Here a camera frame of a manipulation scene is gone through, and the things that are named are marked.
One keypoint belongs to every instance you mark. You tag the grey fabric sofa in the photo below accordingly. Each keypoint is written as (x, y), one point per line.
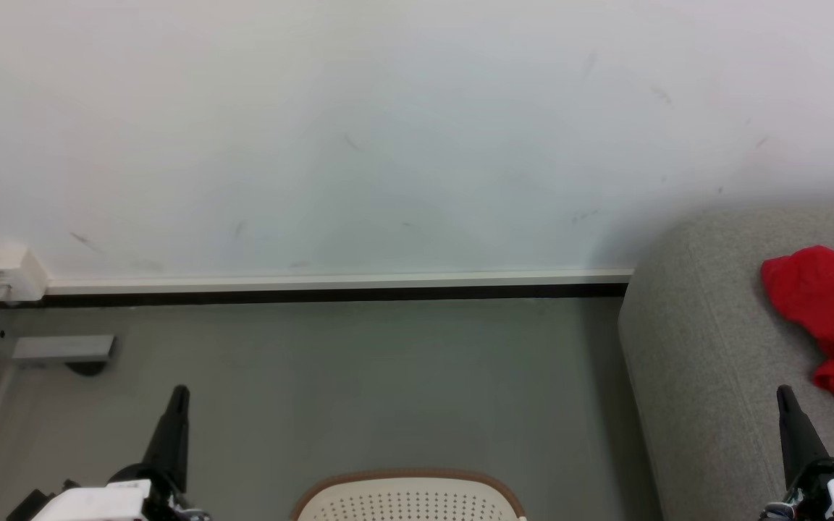
(692, 347)

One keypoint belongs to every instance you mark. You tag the white wall socket box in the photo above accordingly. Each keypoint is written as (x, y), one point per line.
(11, 271)

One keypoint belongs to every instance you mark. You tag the cream perforated laundry basket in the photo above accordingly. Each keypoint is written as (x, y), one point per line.
(410, 503)

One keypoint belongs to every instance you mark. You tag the grey metal furniture frame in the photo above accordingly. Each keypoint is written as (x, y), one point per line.
(62, 348)

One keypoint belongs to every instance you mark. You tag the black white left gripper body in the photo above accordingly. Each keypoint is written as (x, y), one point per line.
(91, 503)

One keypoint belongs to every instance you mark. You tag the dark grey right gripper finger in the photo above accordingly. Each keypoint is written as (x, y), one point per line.
(797, 441)

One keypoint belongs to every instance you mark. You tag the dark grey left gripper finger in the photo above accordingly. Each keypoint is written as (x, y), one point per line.
(171, 441)

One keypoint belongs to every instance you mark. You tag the black round furniture foot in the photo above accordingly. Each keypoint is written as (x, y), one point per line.
(87, 368)

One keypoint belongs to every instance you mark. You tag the white and black baseboard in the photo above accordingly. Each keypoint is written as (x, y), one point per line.
(316, 288)

